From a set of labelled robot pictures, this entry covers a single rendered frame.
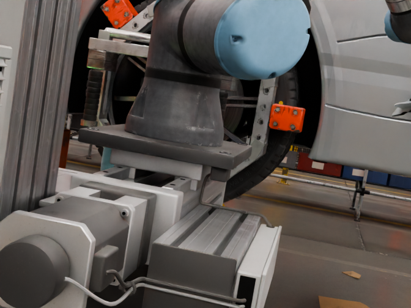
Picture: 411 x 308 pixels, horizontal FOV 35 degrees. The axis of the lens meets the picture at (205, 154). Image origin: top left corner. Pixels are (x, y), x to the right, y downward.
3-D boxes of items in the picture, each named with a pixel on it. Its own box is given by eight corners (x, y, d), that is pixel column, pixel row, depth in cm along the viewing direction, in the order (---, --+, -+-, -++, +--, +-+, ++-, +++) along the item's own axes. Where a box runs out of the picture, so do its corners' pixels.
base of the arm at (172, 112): (213, 149, 91) (224, 79, 90) (111, 131, 93) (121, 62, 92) (229, 143, 105) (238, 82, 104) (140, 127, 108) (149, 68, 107)
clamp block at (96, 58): (116, 72, 176) (119, 52, 176) (103, 70, 168) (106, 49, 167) (99, 69, 178) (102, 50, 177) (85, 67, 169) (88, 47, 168)
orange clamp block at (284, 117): (271, 127, 188) (301, 132, 186) (266, 128, 180) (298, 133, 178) (274, 103, 187) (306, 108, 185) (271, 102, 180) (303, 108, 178)
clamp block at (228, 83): (237, 91, 169) (240, 71, 168) (230, 91, 160) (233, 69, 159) (218, 88, 170) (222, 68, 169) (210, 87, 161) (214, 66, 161)
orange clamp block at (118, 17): (143, 20, 195) (126, -4, 196) (134, 16, 187) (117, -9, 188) (125, 34, 197) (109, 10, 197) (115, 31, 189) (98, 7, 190)
